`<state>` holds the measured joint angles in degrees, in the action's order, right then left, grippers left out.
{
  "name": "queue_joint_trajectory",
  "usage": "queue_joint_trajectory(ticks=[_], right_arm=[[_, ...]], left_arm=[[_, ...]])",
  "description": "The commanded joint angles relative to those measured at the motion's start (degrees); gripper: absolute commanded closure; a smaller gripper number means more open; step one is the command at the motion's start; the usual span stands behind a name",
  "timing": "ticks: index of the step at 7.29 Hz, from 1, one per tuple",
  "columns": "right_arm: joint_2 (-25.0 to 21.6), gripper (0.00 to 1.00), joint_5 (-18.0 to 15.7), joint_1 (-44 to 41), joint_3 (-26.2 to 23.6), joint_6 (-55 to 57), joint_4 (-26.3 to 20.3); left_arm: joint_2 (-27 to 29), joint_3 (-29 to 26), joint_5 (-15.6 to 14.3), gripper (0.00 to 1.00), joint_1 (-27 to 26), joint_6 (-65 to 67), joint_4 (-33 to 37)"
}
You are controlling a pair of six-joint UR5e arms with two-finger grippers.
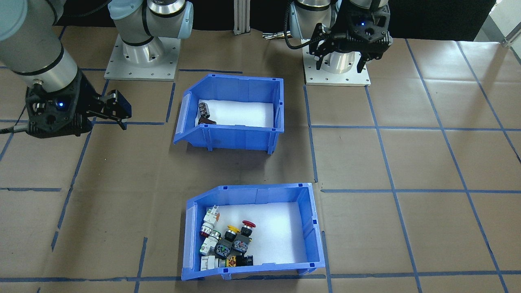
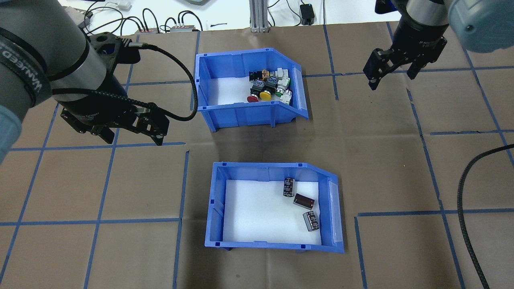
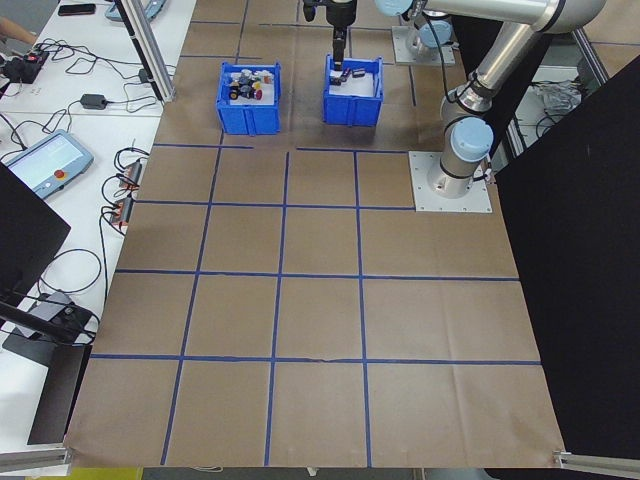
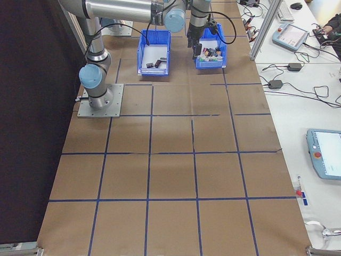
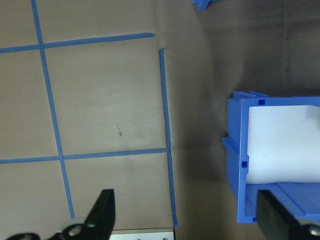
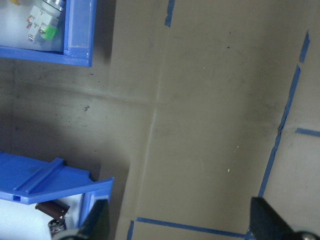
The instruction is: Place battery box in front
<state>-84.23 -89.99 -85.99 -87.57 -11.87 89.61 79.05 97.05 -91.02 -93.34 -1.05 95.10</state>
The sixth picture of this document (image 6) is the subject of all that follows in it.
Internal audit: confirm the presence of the blue bin with batteries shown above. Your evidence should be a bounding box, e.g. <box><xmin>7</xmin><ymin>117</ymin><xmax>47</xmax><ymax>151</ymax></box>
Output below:
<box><xmin>0</xmin><ymin>151</ymin><xmax>115</xmax><ymax>240</ymax></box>

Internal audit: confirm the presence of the blue bin with switches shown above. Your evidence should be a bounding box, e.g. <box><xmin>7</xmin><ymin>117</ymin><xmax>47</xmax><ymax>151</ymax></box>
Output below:
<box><xmin>0</xmin><ymin>0</ymin><xmax>97</xmax><ymax>68</ymax></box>

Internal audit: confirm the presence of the lower grey battery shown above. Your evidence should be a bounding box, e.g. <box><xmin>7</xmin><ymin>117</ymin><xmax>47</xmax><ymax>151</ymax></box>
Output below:
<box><xmin>47</xmin><ymin>216</ymin><xmax>67</xmax><ymax>238</ymax></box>

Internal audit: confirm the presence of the dark brown cylindrical battery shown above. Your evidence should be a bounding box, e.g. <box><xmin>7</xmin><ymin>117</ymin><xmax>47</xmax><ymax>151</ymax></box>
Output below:
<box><xmin>34</xmin><ymin>201</ymin><xmax>71</xmax><ymax>218</ymax></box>

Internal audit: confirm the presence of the white foam bin liner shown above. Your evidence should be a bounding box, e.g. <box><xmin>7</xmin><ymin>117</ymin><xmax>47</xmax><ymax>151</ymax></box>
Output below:
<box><xmin>0</xmin><ymin>0</ymin><xmax>66</xmax><ymax>53</ymax></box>
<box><xmin>0</xmin><ymin>194</ymin><xmax>85</xmax><ymax>240</ymax></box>

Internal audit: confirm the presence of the white green pushbutton switch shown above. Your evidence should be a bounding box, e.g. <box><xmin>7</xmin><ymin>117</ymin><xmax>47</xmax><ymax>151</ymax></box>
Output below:
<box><xmin>24</xmin><ymin>0</ymin><xmax>66</xmax><ymax>47</ymax></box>

